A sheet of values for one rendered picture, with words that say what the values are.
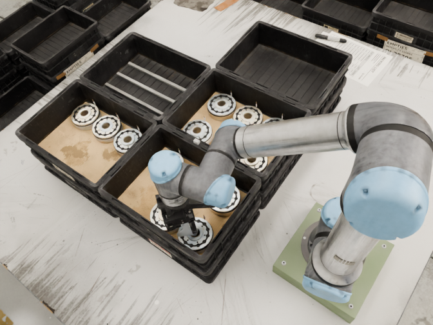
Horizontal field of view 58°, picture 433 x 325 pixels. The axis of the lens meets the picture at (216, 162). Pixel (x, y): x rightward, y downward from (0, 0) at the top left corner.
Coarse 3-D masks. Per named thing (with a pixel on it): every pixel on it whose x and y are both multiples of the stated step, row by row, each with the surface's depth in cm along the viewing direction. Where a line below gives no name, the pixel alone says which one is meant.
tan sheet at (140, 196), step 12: (144, 180) 128; (132, 192) 126; (144, 192) 126; (156, 192) 125; (240, 192) 123; (132, 204) 124; (144, 204) 123; (144, 216) 121; (216, 216) 119; (228, 216) 119; (216, 228) 117
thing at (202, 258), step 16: (160, 128) 127; (144, 144) 124; (192, 144) 122; (128, 160) 121; (112, 176) 118; (256, 176) 114; (256, 192) 113; (128, 208) 112; (240, 208) 109; (144, 224) 110; (224, 224) 106; (176, 240) 105; (192, 256) 102; (208, 256) 103
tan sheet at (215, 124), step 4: (216, 92) 147; (212, 96) 146; (208, 100) 145; (204, 104) 144; (236, 104) 143; (240, 104) 142; (200, 108) 143; (204, 108) 143; (236, 108) 142; (200, 112) 142; (204, 112) 142; (196, 116) 141; (200, 116) 141; (204, 116) 141; (208, 116) 141; (264, 116) 139; (192, 120) 140; (208, 120) 140; (212, 120) 140; (264, 120) 138; (212, 124) 139; (216, 124) 138; (220, 124) 138; (212, 128) 138; (216, 128) 137; (212, 140) 135; (272, 156) 129; (268, 160) 128; (268, 164) 127
